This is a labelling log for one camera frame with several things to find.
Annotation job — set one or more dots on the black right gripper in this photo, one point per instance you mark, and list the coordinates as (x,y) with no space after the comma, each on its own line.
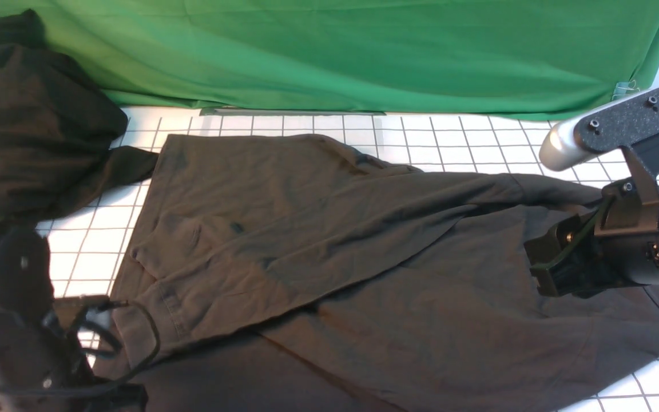
(614,246)

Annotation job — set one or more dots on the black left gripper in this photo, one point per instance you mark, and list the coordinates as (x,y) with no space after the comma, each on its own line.
(25,286)

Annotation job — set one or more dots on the gray long-sleeve top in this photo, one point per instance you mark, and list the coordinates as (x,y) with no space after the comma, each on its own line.
(299,274)

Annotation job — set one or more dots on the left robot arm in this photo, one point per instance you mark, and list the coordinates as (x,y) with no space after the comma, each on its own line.
(45,341)

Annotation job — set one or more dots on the black garment pile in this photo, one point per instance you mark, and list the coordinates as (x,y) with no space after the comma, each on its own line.
(56,130)

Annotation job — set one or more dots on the metal binder clip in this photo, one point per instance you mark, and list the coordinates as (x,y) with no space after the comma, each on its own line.
(623,89)

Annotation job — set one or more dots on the green backdrop cloth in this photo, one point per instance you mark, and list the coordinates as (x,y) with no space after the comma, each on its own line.
(534,60)

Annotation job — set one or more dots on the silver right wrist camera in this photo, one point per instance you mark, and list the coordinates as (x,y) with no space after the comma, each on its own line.
(623,123)

